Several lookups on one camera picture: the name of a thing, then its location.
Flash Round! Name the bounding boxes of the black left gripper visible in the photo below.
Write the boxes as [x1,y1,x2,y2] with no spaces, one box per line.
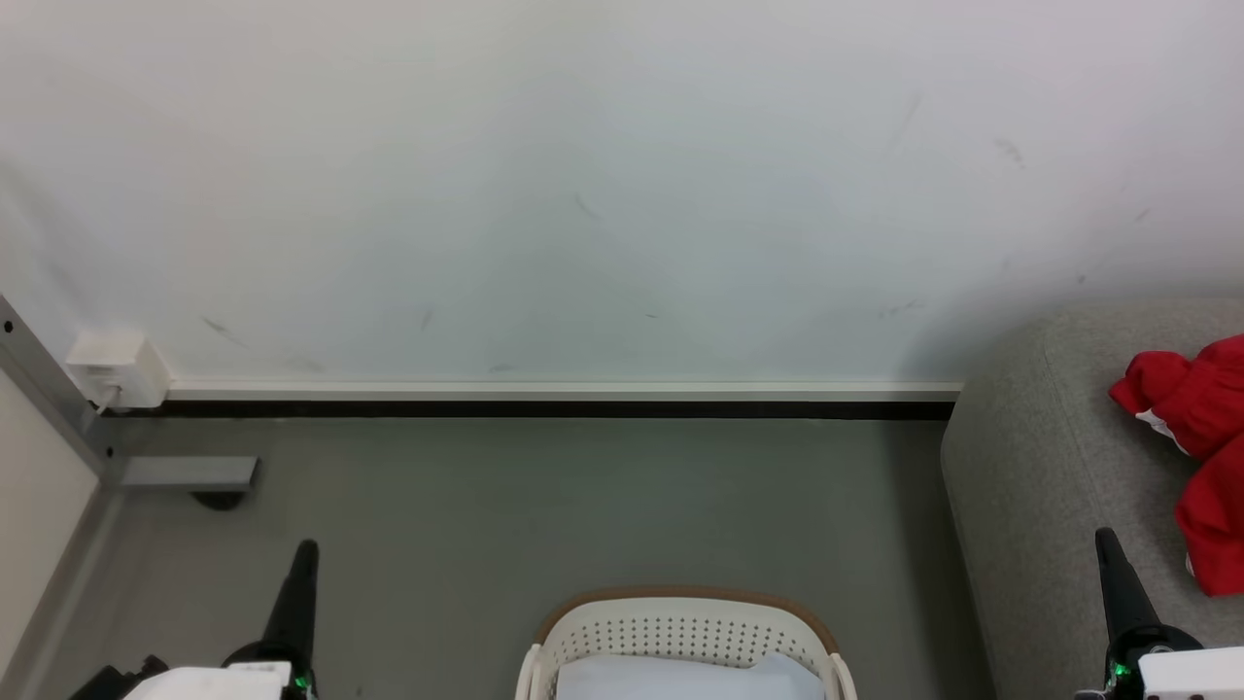
[222,540,320,700]

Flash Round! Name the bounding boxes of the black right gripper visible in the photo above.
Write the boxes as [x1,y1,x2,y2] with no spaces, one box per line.
[1095,528,1206,700]

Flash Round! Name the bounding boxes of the red basketball jersey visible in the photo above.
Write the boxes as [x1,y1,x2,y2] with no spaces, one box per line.
[1109,335,1244,597]

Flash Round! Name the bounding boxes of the white plastic laundry basket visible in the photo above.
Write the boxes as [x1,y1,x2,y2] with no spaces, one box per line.
[515,585,858,700]

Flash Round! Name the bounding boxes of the grey fabric sofa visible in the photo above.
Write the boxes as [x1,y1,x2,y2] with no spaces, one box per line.
[940,299,1244,700]

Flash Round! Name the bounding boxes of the beige panel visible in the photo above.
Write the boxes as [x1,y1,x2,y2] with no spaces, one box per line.
[0,369,103,672]

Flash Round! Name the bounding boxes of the white and black baseboard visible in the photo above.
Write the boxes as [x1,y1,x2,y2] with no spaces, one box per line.
[165,381,963,421]

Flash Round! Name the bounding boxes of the white garment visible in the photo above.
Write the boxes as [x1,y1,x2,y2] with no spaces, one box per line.
[554,651,827,700]

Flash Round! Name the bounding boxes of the grey metal frame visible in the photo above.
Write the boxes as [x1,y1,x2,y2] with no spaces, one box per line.
[0,295,259,492]

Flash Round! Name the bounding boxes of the white wall outlet box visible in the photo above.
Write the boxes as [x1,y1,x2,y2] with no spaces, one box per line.
[65,332,173,410]

